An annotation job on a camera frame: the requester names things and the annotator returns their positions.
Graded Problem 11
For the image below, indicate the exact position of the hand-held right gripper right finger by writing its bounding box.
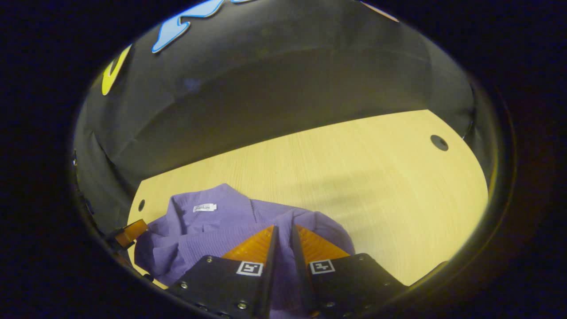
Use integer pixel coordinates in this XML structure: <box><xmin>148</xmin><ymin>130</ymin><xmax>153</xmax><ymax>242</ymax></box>
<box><xmin>290</xmin><ymin>224</ymin><xmax>408</xmax><ymax>319</ymax></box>

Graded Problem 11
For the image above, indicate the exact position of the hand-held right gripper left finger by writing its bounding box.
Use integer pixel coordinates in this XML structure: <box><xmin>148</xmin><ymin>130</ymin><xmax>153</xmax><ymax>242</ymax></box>
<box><xmin>167</xmin><ymin>225</ymin><xmax>280</xmax><ymax>319</ymax></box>

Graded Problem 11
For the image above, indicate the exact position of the purple collared shirt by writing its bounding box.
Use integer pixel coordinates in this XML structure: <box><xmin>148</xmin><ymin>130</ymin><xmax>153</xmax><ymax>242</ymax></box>
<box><xmin>134</xmin><ymin>183</ymin><xmax>356</xmax><ymax>319</ymax></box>

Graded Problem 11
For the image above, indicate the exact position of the black backdrop cloth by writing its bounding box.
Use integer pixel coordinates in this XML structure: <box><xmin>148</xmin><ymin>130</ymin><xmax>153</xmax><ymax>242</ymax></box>
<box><xmin>73</xmin><ymin>0</ymin><xmax>492</xmax><ymax>231</ymax></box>

